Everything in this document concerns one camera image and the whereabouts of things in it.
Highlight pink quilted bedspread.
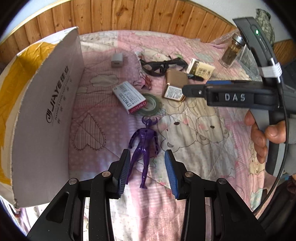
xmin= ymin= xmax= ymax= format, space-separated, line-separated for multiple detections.
xmin=68 ymin=31 xmax=265 ymax=240

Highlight black safety glasses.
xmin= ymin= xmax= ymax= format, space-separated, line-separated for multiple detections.
xmin=139 ymin=57 xmax=188 ymax=77

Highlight grey usb charger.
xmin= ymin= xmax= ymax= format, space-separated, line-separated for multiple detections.
xmin=111 ymin=53 xmax=123 ymax=68

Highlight white cardboard box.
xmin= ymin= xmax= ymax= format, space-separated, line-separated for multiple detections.
xmin=1 ymin=27 xmax=84 ymax=208

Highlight person's right hand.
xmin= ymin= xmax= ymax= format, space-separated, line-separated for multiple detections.
xmin=244 ymin=111 xmax=286 ymax=164

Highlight camouflage jacket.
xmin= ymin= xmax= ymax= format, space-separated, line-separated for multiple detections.
xmin=255 ymin=9 xmax=275 ymax=47

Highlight gold tin can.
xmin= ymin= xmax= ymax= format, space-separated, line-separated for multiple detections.
xmin=163 ymin=69 xmax=188 ymax=102

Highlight bubble wrap sheet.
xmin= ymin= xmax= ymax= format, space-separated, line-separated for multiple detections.
xmin=210 ymin=29 xmax=262 ymax=82

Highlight green tape roll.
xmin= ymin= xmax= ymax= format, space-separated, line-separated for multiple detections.
xmin=137 ymin=93 xmax=161 ymax=116

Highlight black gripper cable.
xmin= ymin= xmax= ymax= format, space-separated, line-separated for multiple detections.
xmin=252 ymin=76 xmax=290 ymax=215

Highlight cream tissue pack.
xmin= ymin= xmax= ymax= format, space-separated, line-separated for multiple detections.
xmin=186 ymin=58 xmax=215 ymax=80

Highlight glass tea bottle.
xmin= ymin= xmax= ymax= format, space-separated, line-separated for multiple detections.
xmin=219 ymin=33 xmax=245 ymax=68

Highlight purple toy figure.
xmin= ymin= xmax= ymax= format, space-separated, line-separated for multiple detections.
xmin=126 ymin=116 xmax=159 ymax=189

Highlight black marker pen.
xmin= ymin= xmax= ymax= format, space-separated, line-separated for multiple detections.
xmin=187 ymin=74 xmax=204 ymax=82

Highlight grey sleeve forearm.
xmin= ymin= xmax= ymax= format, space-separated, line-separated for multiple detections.
xmin=285 ymin=144 xmax=296 ymax=175

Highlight white red staple box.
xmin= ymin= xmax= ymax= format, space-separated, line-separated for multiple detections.
xmin=112 ymin=81 xmax=147 ymax=114

